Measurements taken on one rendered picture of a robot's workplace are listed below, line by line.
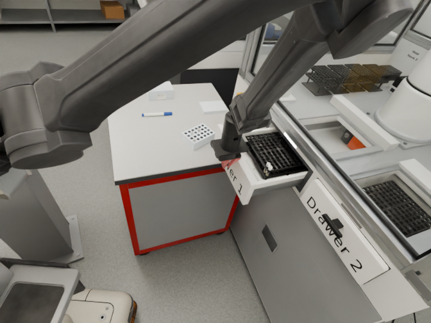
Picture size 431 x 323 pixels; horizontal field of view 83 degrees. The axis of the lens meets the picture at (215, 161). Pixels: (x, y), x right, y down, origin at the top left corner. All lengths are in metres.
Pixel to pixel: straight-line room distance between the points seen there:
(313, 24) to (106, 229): 1.58
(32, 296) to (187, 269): 1.15
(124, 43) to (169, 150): 0.79
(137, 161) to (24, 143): 0.66
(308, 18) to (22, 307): 0.52
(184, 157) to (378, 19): 0.82
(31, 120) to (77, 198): 1.56
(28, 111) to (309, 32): 0.32
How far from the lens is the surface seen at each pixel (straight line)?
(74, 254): 1.66
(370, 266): 0.77
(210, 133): 1.05
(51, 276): 0.48
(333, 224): 0.76
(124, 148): 1.03
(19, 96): 0.36
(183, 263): 1.56
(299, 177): 0.86
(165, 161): 0.96
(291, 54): 0.35
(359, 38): 0.28
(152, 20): 0.23
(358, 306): 0.90
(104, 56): 0.26
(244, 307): 1.54
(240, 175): 0.76
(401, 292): 0.77
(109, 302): 1.24
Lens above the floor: 1.46
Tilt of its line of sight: 45 degrees down
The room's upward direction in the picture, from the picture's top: 12 degrees clockwise
